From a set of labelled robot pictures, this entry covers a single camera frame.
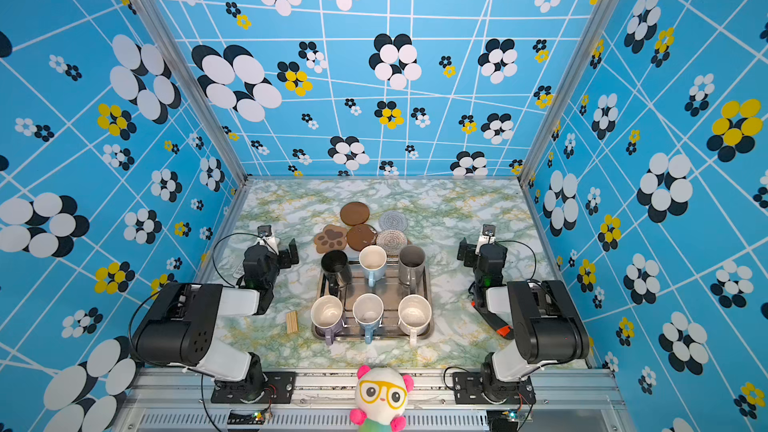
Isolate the black mug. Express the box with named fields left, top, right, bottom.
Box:
left=321, top=250, right=352, bottom=295

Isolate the panda plush toy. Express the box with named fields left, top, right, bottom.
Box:
left=350, top=365, right=414, bottom=432

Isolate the scratched round wooden coaster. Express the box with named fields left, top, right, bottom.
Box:
left=346, top=224, right=377, bottom=252

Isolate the purple mug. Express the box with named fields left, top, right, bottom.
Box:
left=310, top=295, right=345, bottom=346

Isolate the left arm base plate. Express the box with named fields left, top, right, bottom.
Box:
left=210, top=371, right=297, bottom=405

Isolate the light blue mug front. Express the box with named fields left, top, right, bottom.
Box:
left=352, top=293, right=384, bottom=344

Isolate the stainless steel cup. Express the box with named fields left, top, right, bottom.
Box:
left=398, top=245, right=426, bottom=294

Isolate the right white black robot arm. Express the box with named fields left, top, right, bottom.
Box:
left=457, top=236, right=589, bottom=405

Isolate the light blue mug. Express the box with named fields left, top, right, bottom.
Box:
left=359, top=245, right=388, bottom=288
left=352, top=293, right=384, bottom=344

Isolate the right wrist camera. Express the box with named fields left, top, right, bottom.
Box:
left=475, top=224, right=496, bottom=254

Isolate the grey blue crochet coaster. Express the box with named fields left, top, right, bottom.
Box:
left=378, top=210, right=408, bottom=232

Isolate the small wooden block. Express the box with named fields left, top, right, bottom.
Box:
left=285, top=310, right=299, bottom=334

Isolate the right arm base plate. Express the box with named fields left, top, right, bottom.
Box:
left=449, top=371, right=537, bottom=407

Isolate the black orange utility knife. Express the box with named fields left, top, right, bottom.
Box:
left=478, top=309, right=514, bottom=340

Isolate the aluminium front rail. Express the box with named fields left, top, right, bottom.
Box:
left=114, top=368, right=635, bottom=431

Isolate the paw shaped wooden coaster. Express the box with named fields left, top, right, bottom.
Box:
left=313, top=224, right=348, bottom=254

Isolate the light blue mug rear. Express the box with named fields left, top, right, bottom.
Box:
left=359, top=245, right=388, bottom=288

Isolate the white mug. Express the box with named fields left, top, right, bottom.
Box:
left=397, top=294, right=432, bottom=347

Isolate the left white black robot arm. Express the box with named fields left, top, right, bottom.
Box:
left=131, top=235, right=299, bottom=404

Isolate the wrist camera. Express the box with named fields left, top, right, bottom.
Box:
left=475, top=224, right=496, bottom=254
left=256, top=225, right=279, bottom=253

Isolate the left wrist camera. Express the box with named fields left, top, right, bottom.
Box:
left=256, top=225, right=279, bottom=253

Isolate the woven rattan coaster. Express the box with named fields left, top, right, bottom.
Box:
left=376, top=229, right=409, bottom=256

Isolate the dark round wooden coaster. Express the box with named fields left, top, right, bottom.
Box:
left=340, top=201, right=370, bottom=227

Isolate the metal serving tray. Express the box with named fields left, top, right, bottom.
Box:
left=311, top=260, right=435, bottom=345

